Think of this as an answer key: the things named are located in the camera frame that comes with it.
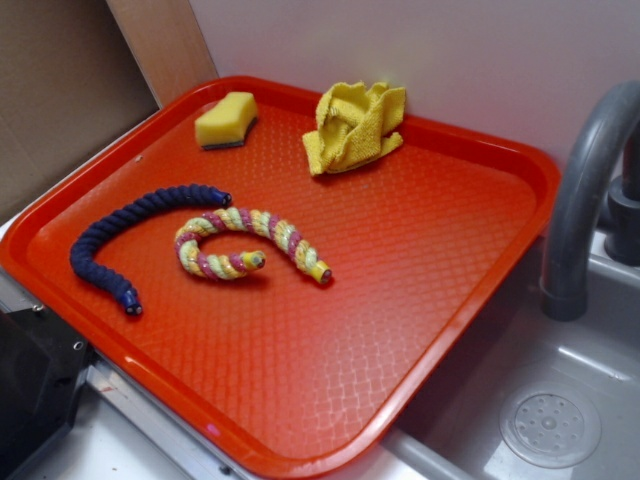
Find yellow cloth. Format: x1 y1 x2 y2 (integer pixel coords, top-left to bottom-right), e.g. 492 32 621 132
302 82 407 176

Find brown cardboard panel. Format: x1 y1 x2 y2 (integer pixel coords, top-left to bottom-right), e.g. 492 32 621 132
1 1 157 221

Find wooden board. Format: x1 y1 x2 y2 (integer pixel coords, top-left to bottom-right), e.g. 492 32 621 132
107 0 219 107

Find pink yellow green rope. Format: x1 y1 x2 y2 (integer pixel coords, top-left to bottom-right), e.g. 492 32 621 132
173 207 333 286

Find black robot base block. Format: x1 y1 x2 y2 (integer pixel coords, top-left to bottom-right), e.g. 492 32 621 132
1 308 91 479

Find yellow sponge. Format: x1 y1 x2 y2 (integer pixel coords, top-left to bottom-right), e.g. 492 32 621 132
194 92 259 149

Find dark faucet handle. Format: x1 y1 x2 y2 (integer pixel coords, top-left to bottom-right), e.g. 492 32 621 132
604 120 639 267

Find grey faucet spout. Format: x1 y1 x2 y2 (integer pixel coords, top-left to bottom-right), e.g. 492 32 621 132
540 80 639 321

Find grey sink basin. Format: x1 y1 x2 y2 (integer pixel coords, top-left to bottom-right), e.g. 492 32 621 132
384 247 639 479

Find navy blue rope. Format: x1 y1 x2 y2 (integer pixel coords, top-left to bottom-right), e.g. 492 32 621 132
69 183 233 316

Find sink drain strainer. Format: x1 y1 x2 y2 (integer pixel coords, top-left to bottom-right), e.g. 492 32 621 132
499 382 602 469

